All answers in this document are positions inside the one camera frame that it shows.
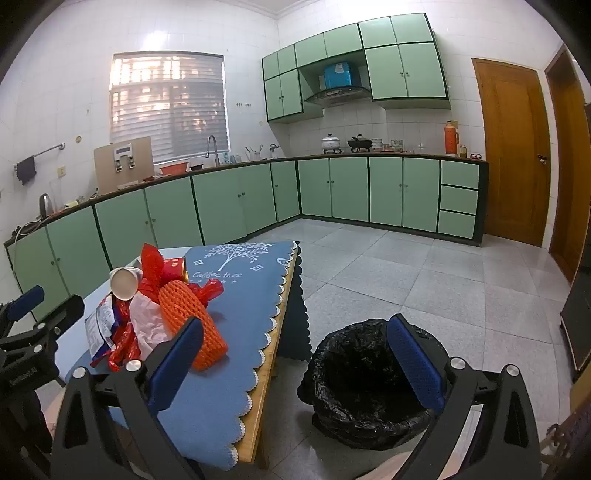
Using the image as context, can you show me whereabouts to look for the white paper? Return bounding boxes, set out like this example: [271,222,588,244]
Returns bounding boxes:
[129,291,174,363]

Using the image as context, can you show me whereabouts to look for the window blind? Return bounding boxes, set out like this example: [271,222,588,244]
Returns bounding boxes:
[109,52,230,162]

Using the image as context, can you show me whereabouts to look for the green base cabinets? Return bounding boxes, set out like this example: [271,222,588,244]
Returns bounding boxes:
[4,157,489,319]

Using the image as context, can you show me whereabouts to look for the blue scalloped tablecloth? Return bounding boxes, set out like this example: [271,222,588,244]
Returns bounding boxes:
[60,240,312,472]

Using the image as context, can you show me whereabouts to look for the red plastic bag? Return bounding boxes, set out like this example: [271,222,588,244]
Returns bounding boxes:
[108,318,141,372]

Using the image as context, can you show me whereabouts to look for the wooden door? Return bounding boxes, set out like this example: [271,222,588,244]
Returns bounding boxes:
[471,58,552,247]
[544,44,591,284]

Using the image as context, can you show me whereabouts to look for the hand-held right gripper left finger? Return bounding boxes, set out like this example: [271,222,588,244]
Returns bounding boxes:
[50,316,206,480]

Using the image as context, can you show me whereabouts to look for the orange foam net sleeve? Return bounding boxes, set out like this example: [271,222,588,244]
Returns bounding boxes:
[159,277,228,371]

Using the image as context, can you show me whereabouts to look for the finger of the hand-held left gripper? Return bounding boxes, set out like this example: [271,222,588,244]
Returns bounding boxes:
[0,294,86,367]
[0,285,45,342]

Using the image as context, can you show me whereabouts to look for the dark towel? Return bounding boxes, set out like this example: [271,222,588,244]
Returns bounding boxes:
[16,156,38,185]

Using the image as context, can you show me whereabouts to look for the carved wooden chair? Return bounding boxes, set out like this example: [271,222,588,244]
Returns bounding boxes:
[540,397,591,480]

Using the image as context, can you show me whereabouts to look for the metal towel rail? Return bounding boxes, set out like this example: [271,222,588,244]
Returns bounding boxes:
[14,143,65,169]

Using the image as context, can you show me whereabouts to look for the blue box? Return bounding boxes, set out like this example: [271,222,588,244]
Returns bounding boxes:
[323,63,354,88]

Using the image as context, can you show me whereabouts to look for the bin with black bag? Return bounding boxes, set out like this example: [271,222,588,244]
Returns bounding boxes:
[298,318,451,450]

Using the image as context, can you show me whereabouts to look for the white blue snack packet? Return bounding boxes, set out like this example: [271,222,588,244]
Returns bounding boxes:
[84,295,122,367]

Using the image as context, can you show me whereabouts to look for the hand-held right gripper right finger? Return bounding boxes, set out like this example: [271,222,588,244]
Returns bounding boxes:
[385,314,542,480]

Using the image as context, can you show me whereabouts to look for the green wall cabinets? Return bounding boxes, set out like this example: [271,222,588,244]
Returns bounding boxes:
[262,13,451,124]

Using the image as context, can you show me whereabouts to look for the red gold paper cup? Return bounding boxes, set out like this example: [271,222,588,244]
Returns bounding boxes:
[164,258,189,282]

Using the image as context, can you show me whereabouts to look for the wooden table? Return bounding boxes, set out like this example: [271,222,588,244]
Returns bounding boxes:
[233,244,303,469]

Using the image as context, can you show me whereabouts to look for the white paper cup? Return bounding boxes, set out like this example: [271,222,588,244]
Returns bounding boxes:
[109,267,144,300]

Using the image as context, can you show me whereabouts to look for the dark appliance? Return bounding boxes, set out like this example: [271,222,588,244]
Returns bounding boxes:
[560,258,591,381]

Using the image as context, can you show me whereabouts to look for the range hood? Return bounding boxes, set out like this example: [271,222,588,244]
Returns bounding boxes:
[304,87,372,108]

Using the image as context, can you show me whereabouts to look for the cardboard box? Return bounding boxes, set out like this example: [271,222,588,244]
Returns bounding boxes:
[93,137,154,195]

